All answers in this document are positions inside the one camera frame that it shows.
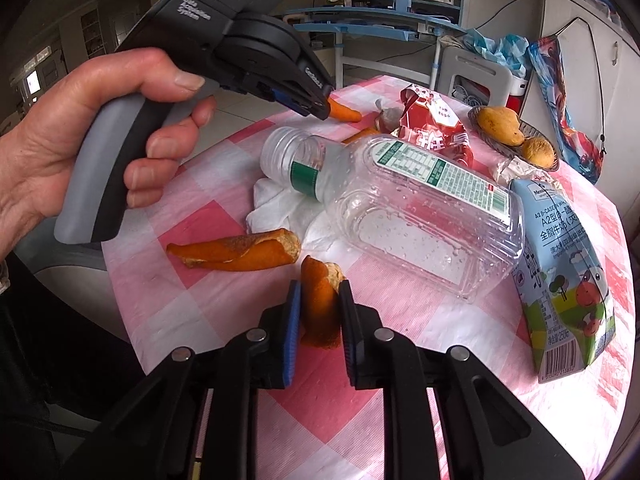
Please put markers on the small clear plastic bag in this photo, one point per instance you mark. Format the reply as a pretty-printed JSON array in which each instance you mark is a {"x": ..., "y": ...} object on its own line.
[{"x": 390, "y": 117}]

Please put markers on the grey fruit dish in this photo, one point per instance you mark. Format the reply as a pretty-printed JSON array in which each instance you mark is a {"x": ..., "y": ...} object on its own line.
[{"x": 532, "y": 132}]

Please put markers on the red snack bag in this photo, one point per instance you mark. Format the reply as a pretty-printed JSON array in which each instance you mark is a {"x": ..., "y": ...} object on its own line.
[{"x": 435, "y": 120}]

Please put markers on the white storage stool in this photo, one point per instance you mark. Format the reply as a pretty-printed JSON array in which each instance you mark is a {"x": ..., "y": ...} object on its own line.
[{"x": 475, "y": 77}]

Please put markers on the long orange peel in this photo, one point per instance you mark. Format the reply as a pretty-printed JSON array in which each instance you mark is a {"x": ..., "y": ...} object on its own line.
[{"x": 235, "y": 252}]

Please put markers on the short orange peel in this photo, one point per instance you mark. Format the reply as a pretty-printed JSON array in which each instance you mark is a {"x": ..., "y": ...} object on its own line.
[{"x": 320, "y": 300}]

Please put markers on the white cabinet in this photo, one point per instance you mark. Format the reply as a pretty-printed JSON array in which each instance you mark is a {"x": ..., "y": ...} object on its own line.
[{"x": 575, "y": 10}]

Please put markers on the white tissue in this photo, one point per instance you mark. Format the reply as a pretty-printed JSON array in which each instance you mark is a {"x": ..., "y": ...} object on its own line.
[{"x": 280, "y": 205}]

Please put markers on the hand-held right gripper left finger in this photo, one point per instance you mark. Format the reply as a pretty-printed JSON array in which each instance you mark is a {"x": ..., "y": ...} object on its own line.
[{"x": 292, "y": 330}]

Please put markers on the grey plastic chair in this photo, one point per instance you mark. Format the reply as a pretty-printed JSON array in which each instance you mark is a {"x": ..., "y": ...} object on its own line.
[{"x": 65, "y": 270}]

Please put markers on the small orange peel piece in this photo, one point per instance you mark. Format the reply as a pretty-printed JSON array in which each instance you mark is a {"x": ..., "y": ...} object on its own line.
[
  {"x": 362, "y": 135},
  {"x": 347, "y": 111}
]

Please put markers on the person's black pants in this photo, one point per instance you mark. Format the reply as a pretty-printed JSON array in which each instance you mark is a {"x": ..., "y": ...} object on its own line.
[{"x": 50, "y": 385}]

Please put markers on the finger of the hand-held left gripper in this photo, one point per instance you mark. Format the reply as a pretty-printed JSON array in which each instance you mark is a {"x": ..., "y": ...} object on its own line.
[
  {"x": 285, "y": 97},
  {"x": 317, "y": 90}
]

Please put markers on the clear plastic bottle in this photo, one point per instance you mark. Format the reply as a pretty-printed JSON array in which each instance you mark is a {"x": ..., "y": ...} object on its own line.
[{"x": 400, "y": 210}]

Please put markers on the person's left hand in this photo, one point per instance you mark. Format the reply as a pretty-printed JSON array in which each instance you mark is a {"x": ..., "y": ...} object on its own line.
[{"x": 45, "y": 150}]

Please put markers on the blue study desk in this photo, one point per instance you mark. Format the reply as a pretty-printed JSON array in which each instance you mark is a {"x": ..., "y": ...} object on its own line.
[{"x": 375, "y": 15}]

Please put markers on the blue plastic bags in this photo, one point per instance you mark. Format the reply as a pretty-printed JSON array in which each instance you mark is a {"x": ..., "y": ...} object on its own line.
[{"x": 500, "y": 50}]

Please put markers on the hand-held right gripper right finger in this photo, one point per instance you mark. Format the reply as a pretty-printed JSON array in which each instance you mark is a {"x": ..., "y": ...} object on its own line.
[{"x": 350, "y": 330}]

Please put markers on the blue milk carton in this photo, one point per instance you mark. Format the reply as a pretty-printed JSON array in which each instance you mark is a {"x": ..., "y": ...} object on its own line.
[{"x": 560, "y": 270}]

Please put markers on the small yellow mango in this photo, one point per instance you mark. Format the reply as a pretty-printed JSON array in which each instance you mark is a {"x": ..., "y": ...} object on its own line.
[{"x": 539, "y": 152}]

